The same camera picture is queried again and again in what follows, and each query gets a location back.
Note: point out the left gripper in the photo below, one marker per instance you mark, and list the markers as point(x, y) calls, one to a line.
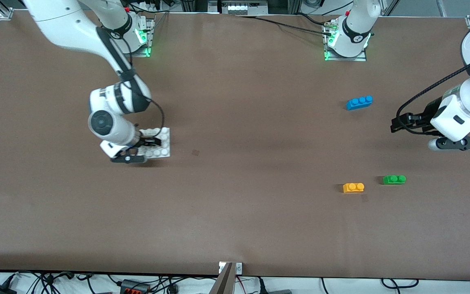
point(424, 117)

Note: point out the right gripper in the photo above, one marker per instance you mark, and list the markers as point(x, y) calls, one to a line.
point(148, 142)

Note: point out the white studded base plate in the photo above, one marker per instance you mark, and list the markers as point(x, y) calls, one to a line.
point(162, 152)

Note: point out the yellow two-stud toy block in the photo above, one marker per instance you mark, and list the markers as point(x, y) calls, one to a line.
point(353, 188)

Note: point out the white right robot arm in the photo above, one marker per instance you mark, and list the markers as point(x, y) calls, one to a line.
point(63, 28)

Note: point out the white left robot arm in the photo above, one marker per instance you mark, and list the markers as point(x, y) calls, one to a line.
point(361, 16)

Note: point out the blue three-stud toy block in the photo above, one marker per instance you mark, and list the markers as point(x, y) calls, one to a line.
point(359, 103)

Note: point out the green two-stud toy block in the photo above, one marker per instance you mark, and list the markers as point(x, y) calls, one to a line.
point(394, 179)

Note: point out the black and orange connector box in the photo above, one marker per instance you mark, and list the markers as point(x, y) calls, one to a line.
point(133, 288)

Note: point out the grey aluminium bar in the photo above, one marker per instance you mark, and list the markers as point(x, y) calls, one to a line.
point(223, 283)

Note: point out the white power strip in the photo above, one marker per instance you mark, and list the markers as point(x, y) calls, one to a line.
point(243, 8)

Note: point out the black power plug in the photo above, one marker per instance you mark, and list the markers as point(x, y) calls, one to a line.
point(262, 288)

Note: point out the aluminium frame post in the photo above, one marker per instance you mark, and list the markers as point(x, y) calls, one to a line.
point(442, 8)

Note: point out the metal table edge bracket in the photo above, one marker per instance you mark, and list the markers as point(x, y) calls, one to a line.
point(239, 268)

